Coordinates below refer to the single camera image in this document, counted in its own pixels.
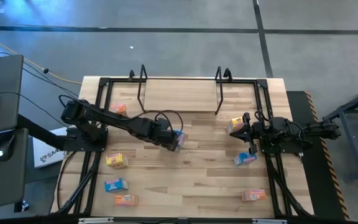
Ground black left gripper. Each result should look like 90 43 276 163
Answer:
154 129 183 152

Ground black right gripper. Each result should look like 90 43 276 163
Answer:
229 112 269 155

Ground blue Rice Krispies cereal box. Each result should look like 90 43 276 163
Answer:
174 129 186 152
104 177 129 194
233 151 257 167

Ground yellow Pops cereal box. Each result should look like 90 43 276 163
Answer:
105 152 129 170
227 116 245 134

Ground orange Mini Wheats cereal box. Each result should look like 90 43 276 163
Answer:
114 194 139 207
240 189 267 202
109 103 127 116

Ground black hazard-striped floor mat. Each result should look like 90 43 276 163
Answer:
286 90 351 221

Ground white cardboard box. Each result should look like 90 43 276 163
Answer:
32 126 71 169

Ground black desk support beam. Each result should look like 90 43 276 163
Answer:
16 114 71 150

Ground desk caster wheel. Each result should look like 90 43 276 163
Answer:
13 200 30 214

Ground black computer mouse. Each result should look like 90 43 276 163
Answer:
0 133 16 162

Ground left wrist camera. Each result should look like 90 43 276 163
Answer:
158 118 174 131

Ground wooden shelf with black frame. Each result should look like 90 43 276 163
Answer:
137 64 233 115

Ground silver metal bracket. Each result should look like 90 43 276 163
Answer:
252 218 288 224
78 217 114 224

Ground black metal table frame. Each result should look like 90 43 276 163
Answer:
50 70 316 224

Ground dark metal table frame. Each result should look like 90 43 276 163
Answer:
321 80 358 181

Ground yellow floor cable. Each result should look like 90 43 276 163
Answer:
0 30 83 85

